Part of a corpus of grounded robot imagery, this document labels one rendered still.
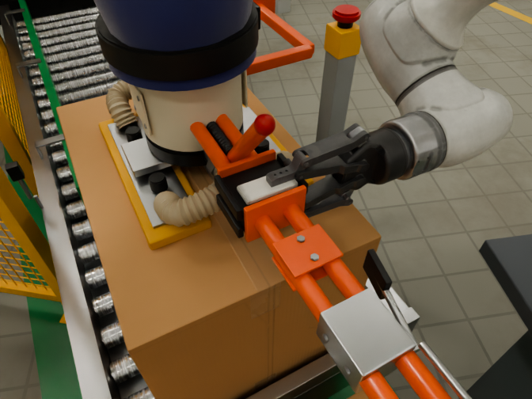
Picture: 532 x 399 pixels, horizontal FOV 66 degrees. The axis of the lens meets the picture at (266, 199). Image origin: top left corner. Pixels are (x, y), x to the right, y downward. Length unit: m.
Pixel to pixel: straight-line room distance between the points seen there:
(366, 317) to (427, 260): 1.49
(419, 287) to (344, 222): 1.16
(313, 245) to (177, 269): 0.24
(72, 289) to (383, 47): 0.85
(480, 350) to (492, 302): 0.23
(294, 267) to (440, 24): 0.41
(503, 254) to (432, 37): 0.51
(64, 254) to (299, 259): 0.82
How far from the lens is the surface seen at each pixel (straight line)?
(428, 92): 0.66
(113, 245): 0.68
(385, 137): 0.58
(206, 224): 0.65
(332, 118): 1.24
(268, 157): 0.54
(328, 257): 0.45
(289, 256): 0.45
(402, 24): 0.68
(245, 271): 0.61
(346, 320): 0.42
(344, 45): 1.12
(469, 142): 0.65
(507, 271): 0.98
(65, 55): 2.18
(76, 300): 1.08
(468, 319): 1.81
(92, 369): 0.99
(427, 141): 0.60
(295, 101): 2.65
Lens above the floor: 1.46
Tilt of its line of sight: 47 degrees down
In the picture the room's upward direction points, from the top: straight up
